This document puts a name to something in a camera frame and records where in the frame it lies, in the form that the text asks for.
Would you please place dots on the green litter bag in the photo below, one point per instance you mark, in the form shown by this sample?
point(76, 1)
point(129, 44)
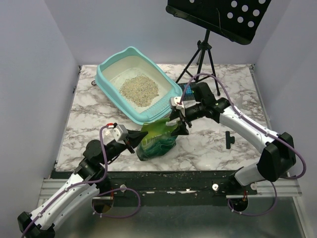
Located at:
point(158, 141)

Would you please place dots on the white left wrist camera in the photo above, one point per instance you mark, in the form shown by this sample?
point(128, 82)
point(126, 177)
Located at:
point(119, 132)

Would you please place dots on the clear plastic scoop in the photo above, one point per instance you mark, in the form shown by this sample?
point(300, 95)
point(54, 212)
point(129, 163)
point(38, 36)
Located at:
point(173, 122)

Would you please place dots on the black lego baseplate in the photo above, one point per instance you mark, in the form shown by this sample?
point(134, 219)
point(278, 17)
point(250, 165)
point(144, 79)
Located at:
point(192, 84)

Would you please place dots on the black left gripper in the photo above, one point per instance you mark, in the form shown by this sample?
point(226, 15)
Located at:
point(134, 138)

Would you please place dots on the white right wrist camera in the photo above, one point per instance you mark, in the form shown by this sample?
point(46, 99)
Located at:
point(177, 105)

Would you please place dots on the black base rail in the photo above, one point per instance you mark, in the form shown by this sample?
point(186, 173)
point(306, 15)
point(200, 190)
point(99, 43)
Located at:
point(179, 188)

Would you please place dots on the teal cat litter box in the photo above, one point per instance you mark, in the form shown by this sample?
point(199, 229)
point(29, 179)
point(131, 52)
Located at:
point(129, 63)

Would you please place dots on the beige litter pile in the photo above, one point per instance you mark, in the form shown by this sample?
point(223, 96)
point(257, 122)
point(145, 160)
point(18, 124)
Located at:
point(140, 90)

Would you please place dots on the black bag clip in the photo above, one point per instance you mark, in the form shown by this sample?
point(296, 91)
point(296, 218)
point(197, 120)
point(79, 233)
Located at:
point(229, 140)

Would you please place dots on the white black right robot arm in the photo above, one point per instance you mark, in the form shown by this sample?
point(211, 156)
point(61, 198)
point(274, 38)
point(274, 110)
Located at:
point(276, 152)

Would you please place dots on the black music stand tray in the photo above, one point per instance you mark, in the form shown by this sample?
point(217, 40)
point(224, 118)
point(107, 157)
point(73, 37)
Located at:
point(236, 20)

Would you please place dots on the black tripod stand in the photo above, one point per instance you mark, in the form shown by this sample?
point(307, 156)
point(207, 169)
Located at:
point(203, 47)

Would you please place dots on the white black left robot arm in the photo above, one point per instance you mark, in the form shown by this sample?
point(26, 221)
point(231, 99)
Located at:
point(84, 183)

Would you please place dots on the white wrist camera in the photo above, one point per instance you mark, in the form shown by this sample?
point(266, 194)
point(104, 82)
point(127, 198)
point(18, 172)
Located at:
point(119, 132)
point(177, 105)

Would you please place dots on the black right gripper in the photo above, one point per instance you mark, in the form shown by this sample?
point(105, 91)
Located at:
point(183, 120)

